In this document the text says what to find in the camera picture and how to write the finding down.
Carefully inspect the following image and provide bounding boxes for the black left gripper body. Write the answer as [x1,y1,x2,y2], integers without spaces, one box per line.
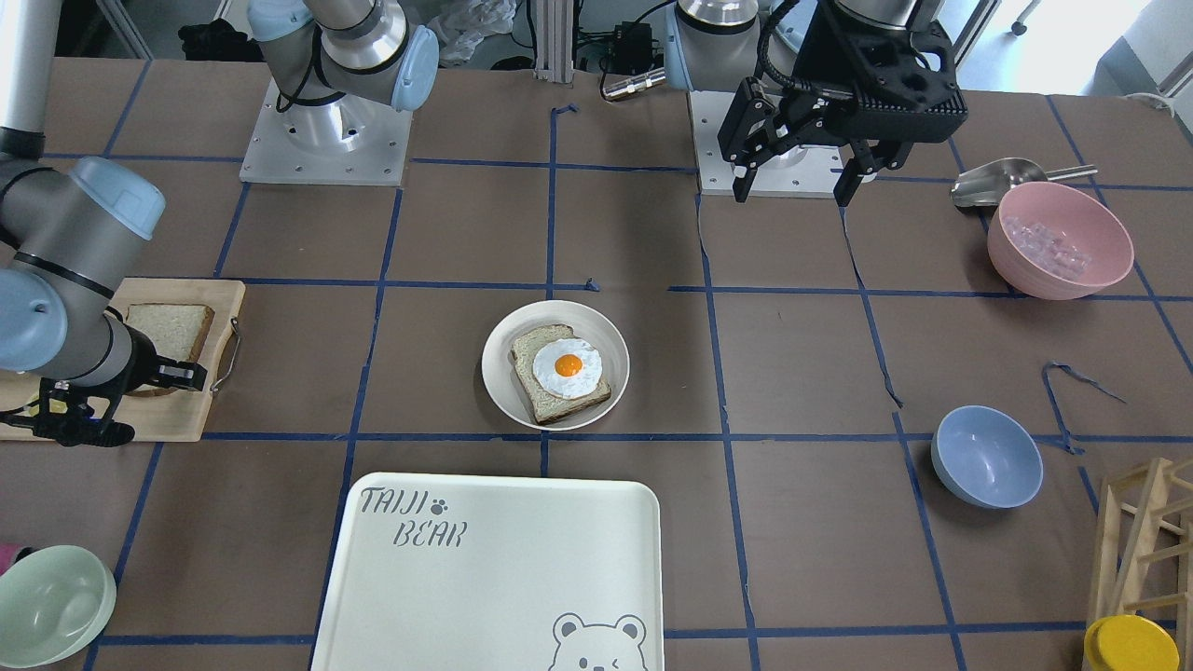
[719,1,968,170]

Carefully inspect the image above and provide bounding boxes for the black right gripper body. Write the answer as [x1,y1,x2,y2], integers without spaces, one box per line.
[1,330,208,447]

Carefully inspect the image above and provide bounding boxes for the white bread slice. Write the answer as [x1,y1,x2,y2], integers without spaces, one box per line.
[125,303,214,363]

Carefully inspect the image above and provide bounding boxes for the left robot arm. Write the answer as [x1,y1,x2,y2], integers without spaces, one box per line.
[665,1,970,207]

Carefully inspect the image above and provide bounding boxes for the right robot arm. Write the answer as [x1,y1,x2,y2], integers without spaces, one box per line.
[4,1,440,447]

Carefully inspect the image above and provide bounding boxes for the bread slice under egg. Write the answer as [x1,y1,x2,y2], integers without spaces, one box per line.
[511,324,612,425]

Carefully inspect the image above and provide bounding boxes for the cream round plate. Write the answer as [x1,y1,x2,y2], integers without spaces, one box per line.
[480,300,631,431]

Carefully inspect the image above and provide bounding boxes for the wooden cutting board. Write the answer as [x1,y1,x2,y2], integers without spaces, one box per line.
[4,270,245,447]

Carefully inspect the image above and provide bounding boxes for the metal scoop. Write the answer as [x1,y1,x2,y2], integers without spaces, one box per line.
[950,156,1099,209]

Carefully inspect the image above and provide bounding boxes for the green bowl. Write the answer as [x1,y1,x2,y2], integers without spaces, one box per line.
[1,544,117,667]

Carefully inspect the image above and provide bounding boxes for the pink bowl with ice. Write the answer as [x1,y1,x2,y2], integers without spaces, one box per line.
[987,181,1136,300]

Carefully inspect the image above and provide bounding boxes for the fried egg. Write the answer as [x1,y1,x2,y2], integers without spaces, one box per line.
[531,338,602,400]

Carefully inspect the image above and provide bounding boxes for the light blue bowl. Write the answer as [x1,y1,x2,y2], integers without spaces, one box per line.
[931,406,1044,510]

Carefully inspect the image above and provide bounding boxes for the cream bear serving tray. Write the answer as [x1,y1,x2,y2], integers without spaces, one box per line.
[311,472,665,670]

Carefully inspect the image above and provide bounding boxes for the wooden dish rack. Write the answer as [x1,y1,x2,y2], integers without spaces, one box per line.
[1086,458,1192,670]

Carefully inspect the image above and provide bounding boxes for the yellow cup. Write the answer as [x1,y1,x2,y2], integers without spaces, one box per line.
[1083,614,1181,670]

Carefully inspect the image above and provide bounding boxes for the aluminium frame post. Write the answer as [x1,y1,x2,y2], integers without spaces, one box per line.
[528,1,576,86]

